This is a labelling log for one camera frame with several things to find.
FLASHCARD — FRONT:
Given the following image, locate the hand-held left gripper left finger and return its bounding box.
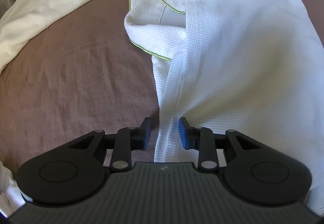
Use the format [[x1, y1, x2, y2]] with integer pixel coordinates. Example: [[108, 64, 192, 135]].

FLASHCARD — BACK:
[[68, 117, 152, 171]]

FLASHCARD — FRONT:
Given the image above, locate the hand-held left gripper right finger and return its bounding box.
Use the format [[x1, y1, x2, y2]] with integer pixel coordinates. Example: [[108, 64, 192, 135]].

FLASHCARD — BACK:
[[178, 117, 264, 171]]

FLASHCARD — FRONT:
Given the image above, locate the white waffle bathrobe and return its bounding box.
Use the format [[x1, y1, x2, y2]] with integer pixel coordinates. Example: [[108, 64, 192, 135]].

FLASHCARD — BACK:
[[124, 0, 324, 216]]

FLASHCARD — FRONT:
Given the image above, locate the white cloth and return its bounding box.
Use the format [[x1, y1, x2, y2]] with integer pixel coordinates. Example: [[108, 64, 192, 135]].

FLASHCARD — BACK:
[[0, 161, 26, 217]]

